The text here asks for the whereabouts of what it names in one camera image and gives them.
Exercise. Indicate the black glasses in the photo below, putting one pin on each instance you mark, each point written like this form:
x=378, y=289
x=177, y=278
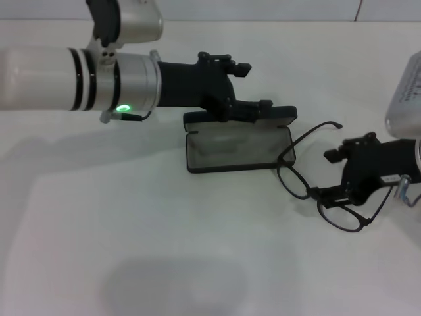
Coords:
x=282, y=159

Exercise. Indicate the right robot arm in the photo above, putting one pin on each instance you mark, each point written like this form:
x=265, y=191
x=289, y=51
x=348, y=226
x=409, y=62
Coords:
x=418, y=158

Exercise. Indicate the black glasses case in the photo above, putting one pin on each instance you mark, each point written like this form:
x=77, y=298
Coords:
x=230, y=146

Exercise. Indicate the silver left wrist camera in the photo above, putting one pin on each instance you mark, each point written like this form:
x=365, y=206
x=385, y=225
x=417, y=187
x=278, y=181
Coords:
x=138, y=19

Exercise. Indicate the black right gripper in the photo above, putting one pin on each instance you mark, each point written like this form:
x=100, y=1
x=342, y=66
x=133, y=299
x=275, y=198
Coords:
x=368, y=168

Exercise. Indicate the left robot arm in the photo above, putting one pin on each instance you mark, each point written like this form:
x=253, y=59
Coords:
x=39, y=79

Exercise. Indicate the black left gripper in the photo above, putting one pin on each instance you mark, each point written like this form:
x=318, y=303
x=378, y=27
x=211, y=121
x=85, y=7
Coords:
x=190, y=84

